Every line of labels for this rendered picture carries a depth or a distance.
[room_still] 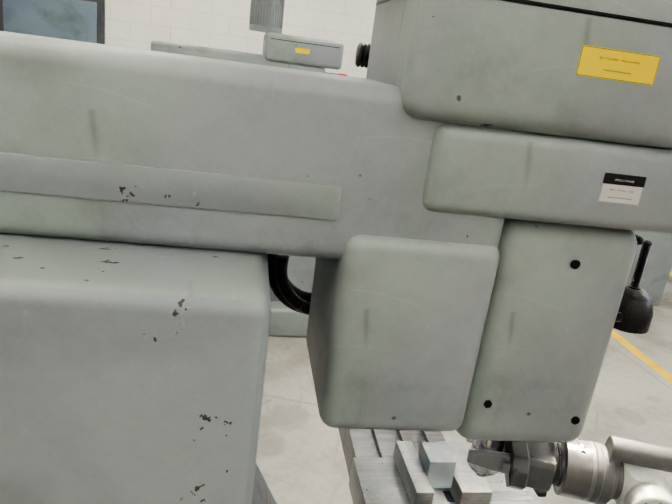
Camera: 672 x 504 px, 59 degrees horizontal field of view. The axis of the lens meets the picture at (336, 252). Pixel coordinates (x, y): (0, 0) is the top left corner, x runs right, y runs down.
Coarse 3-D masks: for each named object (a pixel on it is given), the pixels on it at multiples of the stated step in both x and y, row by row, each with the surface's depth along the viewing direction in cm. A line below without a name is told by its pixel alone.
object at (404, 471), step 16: (400, 448) 117; (352, 464) 118; (368, 464) 117; (384, 464) 118; (400, 464) 115; (416, 464) 113; (352, 480) 117; (368, 480) 112; (384, 480) 113; (400, 480) 114; (416, 480) 108; (496, 480) 117; (352, 496) 116; (368, 496) 108; (384, 496) 109; (400, 496) 109; (416, 496) 105; (432, 496) 106; (448, 496) 111; (496, 496) 113; (512, 496) 113; (528, 496) 114
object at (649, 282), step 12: (660, 240) 501; (636, 252) 500; (660, 252) 506; (648, 264) 507; (660, 264) 510; (648, 276) 511; (660, 276) 514; (648, 288) 516; (660, 288) 518; (660, 300) 523
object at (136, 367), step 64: (0, 256) 56; (64, 256) 58; (128, 256) 61; (192, 256) 63; (256, 256) 66; (0, 320) 52; (64, 320) 52; (128, 320) 53; (192, 320) 54; (256, 320) 55; (0, 384) 53; (64, 384) 54; (128, 384) 55; (192, 384) 56; (256, 384) 57; (0, 448) 56; (64, 448) 56; (128, 448) 57; (192, 448) 58; (256, 448) 61
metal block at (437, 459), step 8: (424, 448) 113; (432, 448) 113; (440, 448) 113; (448, 448) 114; (424, 456) 112; (432, 456) 111; (440, 456) 111; (448, 456) 111; (424, 464) 112; (432, 464) 109; (440, 464) 110; (448, 464) 110; (432, 472) 110; (440, 472) 110; (448, 472) 110; (432, 480) 110; (440, 480) 111; (448, 480) 111
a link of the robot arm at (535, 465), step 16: (512, 448) 88; (528, 448) 89; (544, 448) 89; (560, 448) 89; (576, 448) 87; (592, 448) 88; (512, 464) 86; (528, 464) 86; (544, 464) 86; (560, 464) 88; (576, 464) 86; (592, 464) 86; (512, 480) 85; (528, 480) 87; (544, 480) 87; (560, 480) 88; (576, 480) 86; (592, 480) 85; (576, 496) 87
